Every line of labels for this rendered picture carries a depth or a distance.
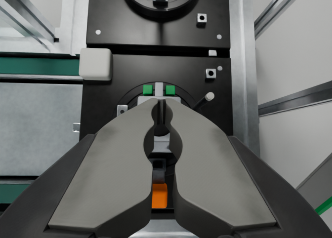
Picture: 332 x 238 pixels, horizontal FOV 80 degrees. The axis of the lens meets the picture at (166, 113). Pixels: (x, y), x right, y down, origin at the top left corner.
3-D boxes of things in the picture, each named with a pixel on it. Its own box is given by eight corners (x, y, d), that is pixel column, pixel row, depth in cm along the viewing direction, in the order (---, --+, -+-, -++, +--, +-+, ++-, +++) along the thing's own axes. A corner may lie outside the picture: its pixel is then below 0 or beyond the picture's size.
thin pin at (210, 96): (197, 110, 30) (214, 99, 21) (192, 110, 30) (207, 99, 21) (197, 105, 30) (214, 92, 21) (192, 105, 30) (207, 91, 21)
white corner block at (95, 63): (114, 84, 34) (108, 76, 30) (86, 83, 33) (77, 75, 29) (115, 57, 34) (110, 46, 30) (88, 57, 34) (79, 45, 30)
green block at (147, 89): (152, 101, 30) (152, 94, 25) (145, 101, 29) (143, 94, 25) (153, 94, 30) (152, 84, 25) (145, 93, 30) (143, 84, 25)
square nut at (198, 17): (205, 25, 34) (206, 22, 33) (195, 25, 34) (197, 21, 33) (205, 17, 34) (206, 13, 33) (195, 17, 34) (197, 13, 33)
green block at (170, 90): (172, 102, 30) (175, 94, 25) (163, 101, 30) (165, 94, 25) (172, 94, 30) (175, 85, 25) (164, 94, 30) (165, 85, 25)
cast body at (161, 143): (175, 151, 25) (182, 155, 18) (140, 150, 25) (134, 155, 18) (175, 86, 26) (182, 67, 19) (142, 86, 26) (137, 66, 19)
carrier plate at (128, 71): (231, 205, 32) (236, 209, 30) (78, 205, 31) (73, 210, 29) (227, 61, 35) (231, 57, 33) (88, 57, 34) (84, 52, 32)
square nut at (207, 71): (214, 80, 33) (216, 78, 32) (204, 79, 32) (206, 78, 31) (214, 70, 33) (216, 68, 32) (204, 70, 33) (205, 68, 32)
